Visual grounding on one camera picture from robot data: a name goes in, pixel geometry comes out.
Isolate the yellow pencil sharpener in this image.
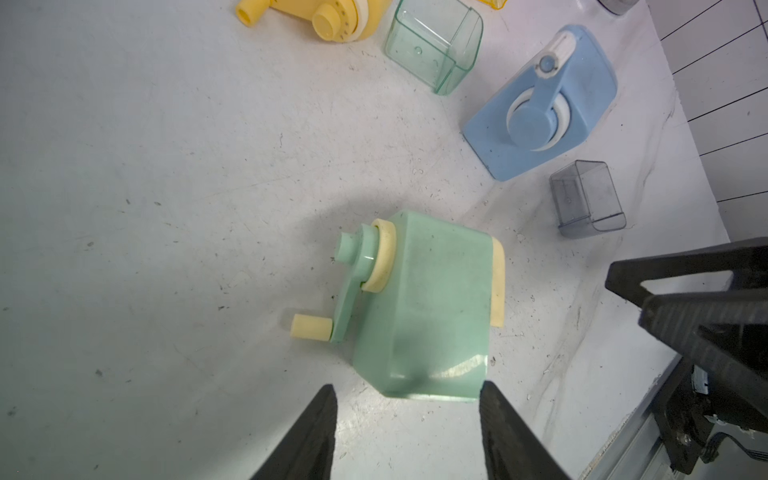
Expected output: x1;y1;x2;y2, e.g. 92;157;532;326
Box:
235;0;391;43

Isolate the mint green pencil sharpener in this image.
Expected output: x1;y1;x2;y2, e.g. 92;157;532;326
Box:
290;210;506;401

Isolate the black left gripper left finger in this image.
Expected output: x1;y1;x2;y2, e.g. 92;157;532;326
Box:
251;384;338;480

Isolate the clear yellow sharpener tray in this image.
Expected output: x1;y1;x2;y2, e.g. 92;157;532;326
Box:
479;0;507;10

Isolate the chrome cup holder stand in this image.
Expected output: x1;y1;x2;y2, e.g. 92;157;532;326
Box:
598;0;639;16

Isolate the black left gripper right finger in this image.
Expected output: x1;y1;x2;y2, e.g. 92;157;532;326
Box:
479;381;569;480

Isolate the clear mint sharpener tray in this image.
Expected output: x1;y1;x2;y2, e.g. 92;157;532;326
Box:
384;0;484;96

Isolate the clear grey sharpener tray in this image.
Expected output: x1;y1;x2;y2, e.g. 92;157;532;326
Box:
549;160;627;239

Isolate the blue pencil sharpener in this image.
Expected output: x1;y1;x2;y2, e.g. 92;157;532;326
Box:
462;24;618;181

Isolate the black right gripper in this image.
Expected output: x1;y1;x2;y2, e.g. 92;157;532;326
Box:
605;237;767;474

